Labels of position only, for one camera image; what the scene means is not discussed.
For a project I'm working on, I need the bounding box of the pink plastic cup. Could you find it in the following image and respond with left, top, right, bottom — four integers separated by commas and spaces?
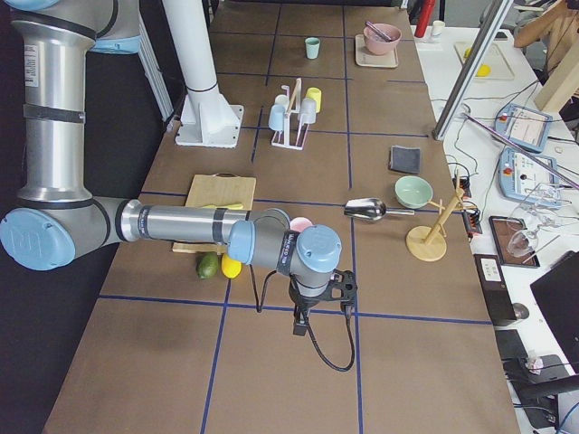
289, 217, 313, 232

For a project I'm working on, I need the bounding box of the dark grey folded cloth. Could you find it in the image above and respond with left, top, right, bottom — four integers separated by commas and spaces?
388, 145, 422, 175

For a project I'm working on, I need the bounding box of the beige tray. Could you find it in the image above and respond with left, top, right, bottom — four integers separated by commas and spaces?
355, 34, 399, 69

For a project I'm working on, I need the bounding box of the white cup on rack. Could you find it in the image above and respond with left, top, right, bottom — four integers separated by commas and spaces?
274, 94, 290, 109

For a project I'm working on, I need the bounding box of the upper teach pendant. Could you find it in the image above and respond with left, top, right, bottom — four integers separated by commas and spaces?
495, 103, 554, 154

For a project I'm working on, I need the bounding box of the teach pendant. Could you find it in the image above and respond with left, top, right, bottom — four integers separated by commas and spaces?
495, 103, 554, 154
498, 148, 571, 200

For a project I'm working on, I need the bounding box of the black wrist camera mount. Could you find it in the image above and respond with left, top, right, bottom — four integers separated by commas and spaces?
328, 269, 357, 318

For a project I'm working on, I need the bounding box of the mint green bowl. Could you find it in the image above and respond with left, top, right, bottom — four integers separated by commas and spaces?
394, 175, 433, 209

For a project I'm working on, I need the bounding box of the lower teach pendant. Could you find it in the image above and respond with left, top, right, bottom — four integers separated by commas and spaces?
498, 148, 571, 200

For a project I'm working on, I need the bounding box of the mint green cup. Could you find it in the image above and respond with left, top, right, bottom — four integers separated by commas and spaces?
304, 37, 321, 60

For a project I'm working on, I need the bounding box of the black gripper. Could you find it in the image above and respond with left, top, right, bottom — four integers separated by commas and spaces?
289, 275, 332, 335

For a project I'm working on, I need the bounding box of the yellow banana slice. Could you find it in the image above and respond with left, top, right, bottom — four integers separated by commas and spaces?
201, 203, 244, 211

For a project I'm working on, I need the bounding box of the yellow cup on rack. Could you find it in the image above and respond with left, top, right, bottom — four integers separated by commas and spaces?
306, 87, 322, 113

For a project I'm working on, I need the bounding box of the aluminium frame post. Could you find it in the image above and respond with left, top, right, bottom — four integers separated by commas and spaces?
432, 0, 514, 141

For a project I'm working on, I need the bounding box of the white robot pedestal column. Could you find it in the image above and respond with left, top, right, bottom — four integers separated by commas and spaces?
163, 0, 244, 148

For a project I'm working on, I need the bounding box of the wooden cutting board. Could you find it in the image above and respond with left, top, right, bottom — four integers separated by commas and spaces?
172, 172, 257, 256

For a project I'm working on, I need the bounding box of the light blue cup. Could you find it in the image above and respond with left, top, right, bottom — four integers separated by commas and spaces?
268, 103, 286, 132

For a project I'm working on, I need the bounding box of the grey cup on rack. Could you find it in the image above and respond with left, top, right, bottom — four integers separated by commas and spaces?
299, 98, 317, 125

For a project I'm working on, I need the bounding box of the white paper cup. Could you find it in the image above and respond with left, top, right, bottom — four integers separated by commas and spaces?
430, 20, 445, 40

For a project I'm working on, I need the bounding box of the yellow lemon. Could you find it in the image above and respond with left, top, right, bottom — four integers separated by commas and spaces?
221, 254, 242, 279

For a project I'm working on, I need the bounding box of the green avocado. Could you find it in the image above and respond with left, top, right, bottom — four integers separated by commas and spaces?
196, 251, 220, 279

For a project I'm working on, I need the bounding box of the pink bowl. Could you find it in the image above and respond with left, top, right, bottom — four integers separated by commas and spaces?
363, 23, 402, 55

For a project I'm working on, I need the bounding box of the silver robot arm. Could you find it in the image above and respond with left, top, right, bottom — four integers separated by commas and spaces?
1, 1, 356, 335

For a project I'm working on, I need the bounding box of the white cup holder rack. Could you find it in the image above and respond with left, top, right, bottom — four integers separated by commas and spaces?
271, 78, 312, 150

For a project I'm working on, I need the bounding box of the black wine glass stand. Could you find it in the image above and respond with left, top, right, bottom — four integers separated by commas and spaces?
489, 216, 539, 268

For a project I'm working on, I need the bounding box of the wooden mug tree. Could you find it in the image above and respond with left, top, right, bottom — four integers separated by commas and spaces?
405, 172, 466, 262

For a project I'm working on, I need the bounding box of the metal scoop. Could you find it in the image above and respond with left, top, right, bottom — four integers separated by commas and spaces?
344, 197, 415, 222

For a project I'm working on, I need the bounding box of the red bottle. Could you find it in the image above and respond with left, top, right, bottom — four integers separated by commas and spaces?
414, 0, 436, 38

